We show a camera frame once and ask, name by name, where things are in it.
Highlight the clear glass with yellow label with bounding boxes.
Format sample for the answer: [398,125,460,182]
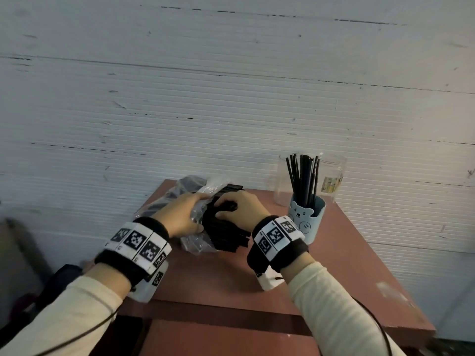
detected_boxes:
[315,153,348,204]

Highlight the person's left hand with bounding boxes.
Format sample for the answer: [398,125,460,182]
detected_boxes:
[151,192,211,239]

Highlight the clear plastic bag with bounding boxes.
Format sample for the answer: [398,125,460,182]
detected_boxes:
[134,175,246,255]

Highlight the left wrist marker band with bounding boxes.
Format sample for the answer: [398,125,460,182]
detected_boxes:
[94,216,173,288]

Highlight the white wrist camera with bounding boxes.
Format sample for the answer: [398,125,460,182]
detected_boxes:
[127,259,170,304]
[255,266,286,292]

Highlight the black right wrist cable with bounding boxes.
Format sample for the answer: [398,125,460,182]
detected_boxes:
[352,297,393,356]

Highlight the plain clear glass jar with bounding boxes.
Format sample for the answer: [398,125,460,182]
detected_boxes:
[273,154,298,207]

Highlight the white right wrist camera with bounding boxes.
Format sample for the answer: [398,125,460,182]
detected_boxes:
[255,266,286,292]

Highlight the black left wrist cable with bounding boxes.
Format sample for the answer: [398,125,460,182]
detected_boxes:
[33,307,120,356]

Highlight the wrist marker band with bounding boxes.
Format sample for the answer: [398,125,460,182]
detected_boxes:
[246,215,309,278]
[94,216,173,288]

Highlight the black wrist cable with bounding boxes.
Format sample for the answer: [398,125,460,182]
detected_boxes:
[33,307,120,356]
[352,297,393,356]

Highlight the black straws standing in cup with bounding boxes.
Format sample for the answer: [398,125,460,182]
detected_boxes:
[285,154,321,209]

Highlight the blue bear cup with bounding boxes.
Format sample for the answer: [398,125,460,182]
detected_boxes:
[287,196,327,245]

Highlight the bundle of black straws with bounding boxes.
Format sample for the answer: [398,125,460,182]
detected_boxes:
[202,184,251,253]

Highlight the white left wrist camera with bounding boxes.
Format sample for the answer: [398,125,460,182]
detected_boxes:
[127,259,170,304]

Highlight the right wrist marker band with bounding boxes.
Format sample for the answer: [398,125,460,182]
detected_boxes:
[246,215,309,278]

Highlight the person's right forearm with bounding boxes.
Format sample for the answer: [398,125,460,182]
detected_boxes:
[279,251,407,356]

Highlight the person's left forearm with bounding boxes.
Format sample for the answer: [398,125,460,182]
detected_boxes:
[0,262,124,356]

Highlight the person's right hand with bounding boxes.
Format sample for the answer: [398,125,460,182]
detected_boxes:
[214,190,272,232]

